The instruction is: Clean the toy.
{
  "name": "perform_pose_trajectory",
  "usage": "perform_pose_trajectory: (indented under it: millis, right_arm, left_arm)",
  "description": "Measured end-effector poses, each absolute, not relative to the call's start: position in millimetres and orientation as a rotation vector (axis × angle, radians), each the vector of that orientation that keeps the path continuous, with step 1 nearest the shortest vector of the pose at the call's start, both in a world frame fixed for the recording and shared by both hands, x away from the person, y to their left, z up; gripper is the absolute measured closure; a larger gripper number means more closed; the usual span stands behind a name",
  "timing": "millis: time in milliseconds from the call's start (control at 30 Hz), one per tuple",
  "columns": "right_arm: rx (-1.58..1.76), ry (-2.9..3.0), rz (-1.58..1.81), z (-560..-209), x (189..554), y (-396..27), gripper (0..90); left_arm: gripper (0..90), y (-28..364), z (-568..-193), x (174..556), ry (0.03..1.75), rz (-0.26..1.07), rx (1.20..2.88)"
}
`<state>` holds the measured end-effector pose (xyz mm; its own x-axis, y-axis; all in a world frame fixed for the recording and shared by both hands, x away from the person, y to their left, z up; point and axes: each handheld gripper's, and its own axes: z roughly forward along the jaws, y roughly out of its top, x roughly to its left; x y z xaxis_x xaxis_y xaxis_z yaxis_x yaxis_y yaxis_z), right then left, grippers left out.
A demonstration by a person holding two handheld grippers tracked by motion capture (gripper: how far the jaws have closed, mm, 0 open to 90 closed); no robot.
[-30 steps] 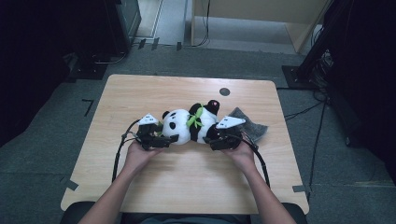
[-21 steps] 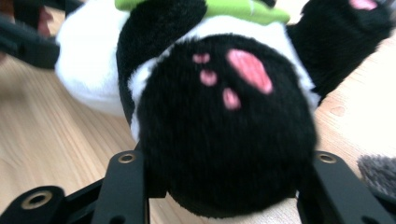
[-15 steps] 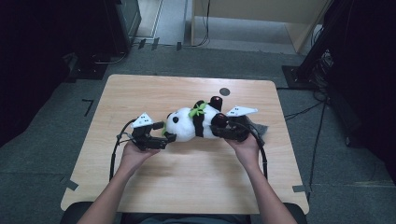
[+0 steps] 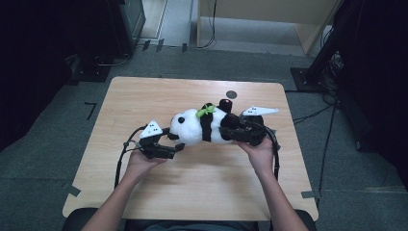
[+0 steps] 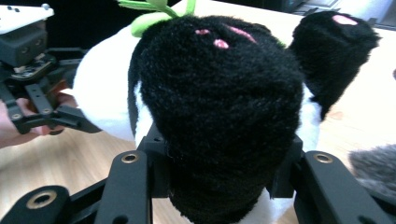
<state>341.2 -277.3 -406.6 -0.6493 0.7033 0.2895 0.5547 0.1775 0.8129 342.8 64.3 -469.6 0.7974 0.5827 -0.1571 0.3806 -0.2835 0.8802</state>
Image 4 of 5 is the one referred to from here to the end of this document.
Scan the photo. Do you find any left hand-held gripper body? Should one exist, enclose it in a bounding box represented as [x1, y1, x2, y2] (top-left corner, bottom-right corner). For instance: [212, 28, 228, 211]
[138, 119, 176, 160]

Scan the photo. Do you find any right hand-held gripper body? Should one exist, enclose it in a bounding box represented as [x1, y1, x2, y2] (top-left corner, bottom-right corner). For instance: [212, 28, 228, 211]
[239, 105, 280, 147]

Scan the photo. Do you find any panda plush toy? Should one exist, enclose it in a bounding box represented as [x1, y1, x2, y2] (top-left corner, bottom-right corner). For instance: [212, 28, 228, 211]
[167, 98, 242, 147]

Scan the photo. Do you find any person's left hand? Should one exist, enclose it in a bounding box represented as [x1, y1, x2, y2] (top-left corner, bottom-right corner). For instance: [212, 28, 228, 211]
[123, 148, 168, 185]

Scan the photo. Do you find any person's right hand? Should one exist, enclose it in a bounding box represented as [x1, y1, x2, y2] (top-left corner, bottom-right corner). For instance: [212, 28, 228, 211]
[237, 138, 277, 178]

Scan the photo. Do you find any black stand base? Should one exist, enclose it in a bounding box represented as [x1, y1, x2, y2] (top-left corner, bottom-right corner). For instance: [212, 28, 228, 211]
[290, 66, 325, 94]

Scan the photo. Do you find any black angled floor tape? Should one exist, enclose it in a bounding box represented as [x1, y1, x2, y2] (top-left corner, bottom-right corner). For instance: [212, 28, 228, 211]
[84, 101, 98, 121]

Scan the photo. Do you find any person's grey shirt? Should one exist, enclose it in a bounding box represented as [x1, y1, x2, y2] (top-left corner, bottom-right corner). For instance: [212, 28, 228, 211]
[153, 222, 248, 231]

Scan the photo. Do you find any black floor plate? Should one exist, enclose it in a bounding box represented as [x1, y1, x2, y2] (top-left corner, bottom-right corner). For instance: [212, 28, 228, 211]
[65, 54, 113, 85]

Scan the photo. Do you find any black stand pole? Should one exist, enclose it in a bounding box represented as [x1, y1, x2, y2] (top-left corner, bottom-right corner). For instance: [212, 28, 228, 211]
[306, 0, 352, 83]

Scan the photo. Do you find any light wooden desk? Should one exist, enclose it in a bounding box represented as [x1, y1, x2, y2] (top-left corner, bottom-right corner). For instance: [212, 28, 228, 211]
[195, 0, 342, 56]

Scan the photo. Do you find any black curtain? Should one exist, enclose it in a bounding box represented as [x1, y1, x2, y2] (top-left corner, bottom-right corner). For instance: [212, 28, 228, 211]
[333, 0, 408, 191]
[0, 0, 119, 153]

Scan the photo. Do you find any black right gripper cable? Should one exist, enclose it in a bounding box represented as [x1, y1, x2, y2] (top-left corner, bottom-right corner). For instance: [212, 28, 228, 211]
[262, 122, 281, 181]

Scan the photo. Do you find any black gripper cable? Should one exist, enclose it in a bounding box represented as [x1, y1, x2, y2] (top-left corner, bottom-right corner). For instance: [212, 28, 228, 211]
[262, 122, 281, 181]
[114, 124, 147, 190]

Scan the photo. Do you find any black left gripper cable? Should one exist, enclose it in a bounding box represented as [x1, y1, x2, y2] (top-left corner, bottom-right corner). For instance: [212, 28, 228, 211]
[114, 124, 147, 190]

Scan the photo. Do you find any looped black floor cable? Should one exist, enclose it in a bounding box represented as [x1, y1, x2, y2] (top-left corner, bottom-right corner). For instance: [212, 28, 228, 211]
[93, 52, 133, 68]

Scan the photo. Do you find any black hanging cable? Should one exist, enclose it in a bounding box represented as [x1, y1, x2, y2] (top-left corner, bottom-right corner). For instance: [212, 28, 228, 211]
[197, 0, 218, 50]

